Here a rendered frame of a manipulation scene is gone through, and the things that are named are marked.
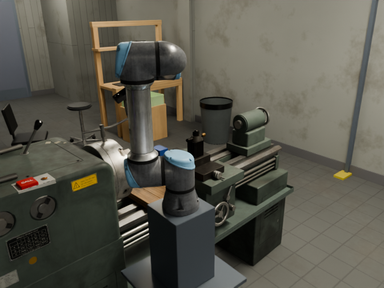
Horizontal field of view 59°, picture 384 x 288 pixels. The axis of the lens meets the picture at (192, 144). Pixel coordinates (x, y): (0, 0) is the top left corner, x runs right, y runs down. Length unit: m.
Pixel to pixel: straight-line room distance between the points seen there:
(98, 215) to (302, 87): 3.52
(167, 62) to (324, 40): 3.38
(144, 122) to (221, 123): 3.77
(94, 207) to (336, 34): 3.46
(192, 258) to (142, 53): 0.81
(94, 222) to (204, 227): 0.47
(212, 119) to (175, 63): 3.77
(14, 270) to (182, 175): 0.71
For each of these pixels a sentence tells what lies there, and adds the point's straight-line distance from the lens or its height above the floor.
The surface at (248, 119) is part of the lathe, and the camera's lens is 2.45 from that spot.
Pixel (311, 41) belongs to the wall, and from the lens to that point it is 4.47.
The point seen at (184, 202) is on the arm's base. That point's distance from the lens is 1.33.
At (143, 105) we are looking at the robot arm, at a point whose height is 1.54.
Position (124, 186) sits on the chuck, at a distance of 1.69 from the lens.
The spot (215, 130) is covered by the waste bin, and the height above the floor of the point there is 0.22.
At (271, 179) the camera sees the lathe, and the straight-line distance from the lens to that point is 2.58.
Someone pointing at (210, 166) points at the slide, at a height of 0.97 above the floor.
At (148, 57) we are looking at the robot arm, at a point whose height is 1.70.
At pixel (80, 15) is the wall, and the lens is 7.73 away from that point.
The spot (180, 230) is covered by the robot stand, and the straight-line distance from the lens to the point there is 1.32.
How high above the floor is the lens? 1.83
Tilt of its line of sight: 21 degrees down
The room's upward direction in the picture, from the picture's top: 1 degrees counter-clockwise
